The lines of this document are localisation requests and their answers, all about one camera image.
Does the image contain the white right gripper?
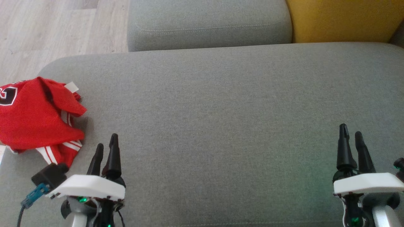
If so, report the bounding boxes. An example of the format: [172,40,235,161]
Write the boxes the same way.
[333,124,404,227]

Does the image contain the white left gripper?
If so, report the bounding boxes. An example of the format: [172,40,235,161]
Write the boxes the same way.
[46,133,126,227]

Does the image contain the red shorts with white bands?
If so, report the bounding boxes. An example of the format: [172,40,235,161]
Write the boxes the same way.
[6,139,84,167]

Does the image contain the red basketball jersey white trim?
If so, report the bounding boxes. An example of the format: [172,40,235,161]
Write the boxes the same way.
[0,77,87,155]

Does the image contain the grey sofa seat cushion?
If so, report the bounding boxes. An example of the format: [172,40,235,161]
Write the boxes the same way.
[0,42,404,227]

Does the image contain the yellow cushion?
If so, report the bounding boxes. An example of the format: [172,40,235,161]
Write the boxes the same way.
[286,0,404,44]

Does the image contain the grey sofa cushion with seam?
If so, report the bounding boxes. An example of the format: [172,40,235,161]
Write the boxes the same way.
[127,0,293,52]

